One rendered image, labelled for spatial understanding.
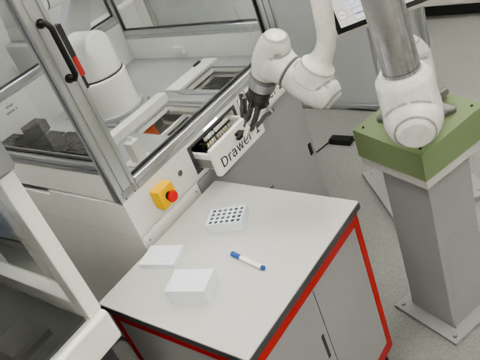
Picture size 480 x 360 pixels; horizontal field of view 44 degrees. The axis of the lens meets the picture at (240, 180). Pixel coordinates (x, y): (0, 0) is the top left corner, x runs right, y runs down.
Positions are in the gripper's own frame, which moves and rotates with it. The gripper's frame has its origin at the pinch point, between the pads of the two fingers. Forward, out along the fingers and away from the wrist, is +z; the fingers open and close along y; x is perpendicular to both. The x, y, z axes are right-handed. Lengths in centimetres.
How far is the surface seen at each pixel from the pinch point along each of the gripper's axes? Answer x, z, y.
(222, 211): 28.3, 8.8, -10.5
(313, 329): 46, 5, -54
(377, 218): -62, 76, -54
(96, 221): 47, 31, 26
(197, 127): 6.4, 6.8, 16.0
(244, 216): 27.7, 4.8, -17.9
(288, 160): -34, 43, -9
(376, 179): -86, 79, -43
